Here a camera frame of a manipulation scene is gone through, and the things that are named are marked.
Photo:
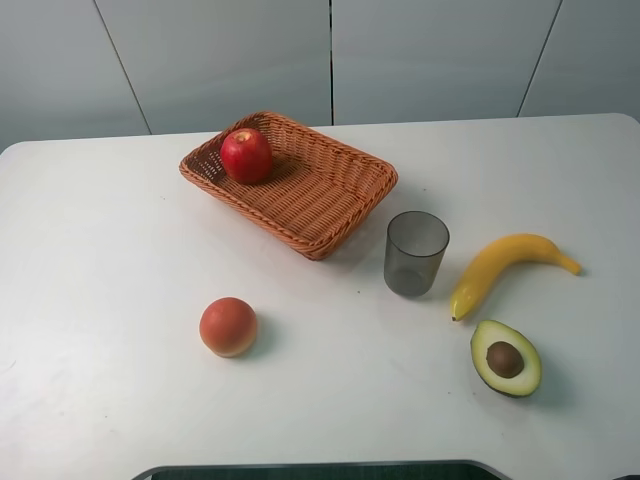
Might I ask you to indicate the red apple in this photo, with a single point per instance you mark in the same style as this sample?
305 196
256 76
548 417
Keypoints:
246 156

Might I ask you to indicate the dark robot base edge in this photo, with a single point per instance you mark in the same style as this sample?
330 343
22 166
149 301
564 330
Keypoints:
329 471

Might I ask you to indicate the orange wicker basket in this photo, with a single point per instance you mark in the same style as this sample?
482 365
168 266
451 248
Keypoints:
320 190

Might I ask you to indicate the grey translucent plastic cup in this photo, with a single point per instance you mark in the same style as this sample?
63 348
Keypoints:
416 242

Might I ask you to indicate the orange peach fruit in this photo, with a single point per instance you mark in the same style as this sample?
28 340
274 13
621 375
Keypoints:
228 327

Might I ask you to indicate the yellow banana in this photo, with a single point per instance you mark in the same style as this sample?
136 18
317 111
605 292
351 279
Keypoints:
489 265

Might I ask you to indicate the halved avocado with pit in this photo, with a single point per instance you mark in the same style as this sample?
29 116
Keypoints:
505 360

